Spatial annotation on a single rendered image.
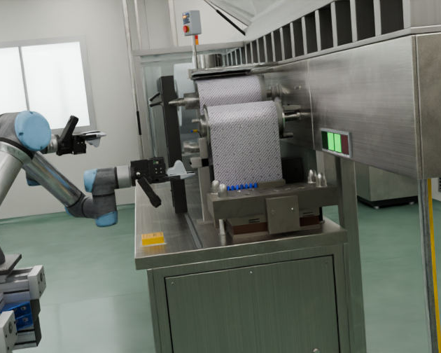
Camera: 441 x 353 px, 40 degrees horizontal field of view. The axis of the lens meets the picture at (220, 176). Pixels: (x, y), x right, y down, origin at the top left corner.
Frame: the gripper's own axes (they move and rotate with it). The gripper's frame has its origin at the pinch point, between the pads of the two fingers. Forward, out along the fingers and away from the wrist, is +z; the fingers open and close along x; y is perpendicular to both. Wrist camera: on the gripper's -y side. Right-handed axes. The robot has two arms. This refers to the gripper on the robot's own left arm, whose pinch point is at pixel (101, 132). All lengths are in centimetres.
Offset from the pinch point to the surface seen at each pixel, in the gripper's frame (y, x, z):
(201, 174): 7, 62, 12
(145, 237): 21, 73, -16
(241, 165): 3, 74, 21
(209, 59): -28, 5, 52
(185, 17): -46, 8, 38
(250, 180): 8, 76, 23
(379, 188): 125, -171, 360
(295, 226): 18, 101, 23
